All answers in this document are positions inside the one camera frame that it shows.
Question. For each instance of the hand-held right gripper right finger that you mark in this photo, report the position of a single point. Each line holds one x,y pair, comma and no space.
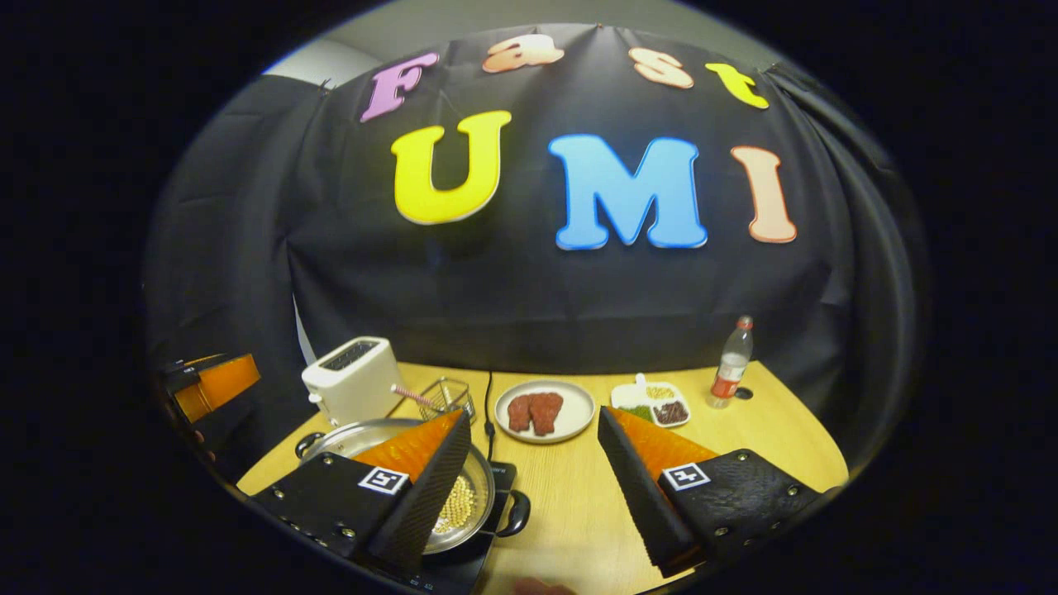
640,496

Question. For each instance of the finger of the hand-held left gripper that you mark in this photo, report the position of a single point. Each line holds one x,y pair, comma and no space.
223,384

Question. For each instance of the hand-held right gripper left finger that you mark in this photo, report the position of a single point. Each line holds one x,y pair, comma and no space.
426,504

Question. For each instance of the black induction cooktop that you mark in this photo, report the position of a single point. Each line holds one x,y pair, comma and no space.
463,570

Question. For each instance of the pile of yellow soybeans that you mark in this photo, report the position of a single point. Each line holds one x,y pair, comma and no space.
459,506

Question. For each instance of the heap of green mung beans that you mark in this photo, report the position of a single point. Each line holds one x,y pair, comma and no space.
638,413

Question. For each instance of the heap of dark beans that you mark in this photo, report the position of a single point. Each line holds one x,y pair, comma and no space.
671,412

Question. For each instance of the white divided dish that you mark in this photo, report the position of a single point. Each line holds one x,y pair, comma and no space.
628,395

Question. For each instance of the small heap of yellow beans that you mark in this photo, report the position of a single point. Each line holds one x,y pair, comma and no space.
659,392

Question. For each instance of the round white plate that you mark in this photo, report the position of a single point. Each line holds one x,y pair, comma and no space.
579,409

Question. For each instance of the pink striped straw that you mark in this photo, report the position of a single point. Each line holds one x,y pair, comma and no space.
409,393

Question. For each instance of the brown meat patty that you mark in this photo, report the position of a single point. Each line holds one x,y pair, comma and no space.
547,413
519,413

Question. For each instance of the white toaster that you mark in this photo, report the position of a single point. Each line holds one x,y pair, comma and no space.
355,388

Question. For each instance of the black table grommet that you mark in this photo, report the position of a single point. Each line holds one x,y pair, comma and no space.
743,393

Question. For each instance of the clear plastic water bottle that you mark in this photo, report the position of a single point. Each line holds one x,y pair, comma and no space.
729,372

